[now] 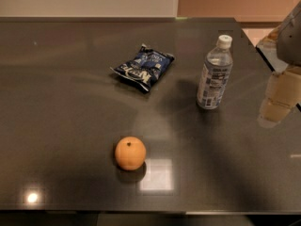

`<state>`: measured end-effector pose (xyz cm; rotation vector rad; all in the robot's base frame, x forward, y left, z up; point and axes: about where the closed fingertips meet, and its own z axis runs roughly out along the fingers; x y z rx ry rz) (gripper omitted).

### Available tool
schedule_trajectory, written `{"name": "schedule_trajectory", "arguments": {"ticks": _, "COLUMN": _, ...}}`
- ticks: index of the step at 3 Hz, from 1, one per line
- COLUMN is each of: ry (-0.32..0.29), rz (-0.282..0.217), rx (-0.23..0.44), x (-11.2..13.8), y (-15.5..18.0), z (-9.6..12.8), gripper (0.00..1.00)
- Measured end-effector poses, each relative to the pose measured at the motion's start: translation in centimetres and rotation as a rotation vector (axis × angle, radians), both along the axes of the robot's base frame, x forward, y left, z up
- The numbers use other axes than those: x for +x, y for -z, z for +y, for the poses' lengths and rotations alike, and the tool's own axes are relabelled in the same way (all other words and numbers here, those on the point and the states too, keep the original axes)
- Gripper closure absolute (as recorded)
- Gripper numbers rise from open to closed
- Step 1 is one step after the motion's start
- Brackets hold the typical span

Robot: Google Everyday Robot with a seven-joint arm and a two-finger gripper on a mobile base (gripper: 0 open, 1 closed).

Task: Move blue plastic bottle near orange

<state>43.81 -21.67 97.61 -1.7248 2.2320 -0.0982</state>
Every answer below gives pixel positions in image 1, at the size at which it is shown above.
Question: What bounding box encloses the clear plastic water bottle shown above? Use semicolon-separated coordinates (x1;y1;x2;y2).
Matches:
197;35;233;109

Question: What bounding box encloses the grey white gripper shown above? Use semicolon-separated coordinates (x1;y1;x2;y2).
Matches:
258;1;301;128

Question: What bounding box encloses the blue chip bag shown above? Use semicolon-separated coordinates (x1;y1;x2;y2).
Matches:
111;44;175;92

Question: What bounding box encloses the orange fruit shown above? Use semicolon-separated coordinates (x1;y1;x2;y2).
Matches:
115;137;146;170

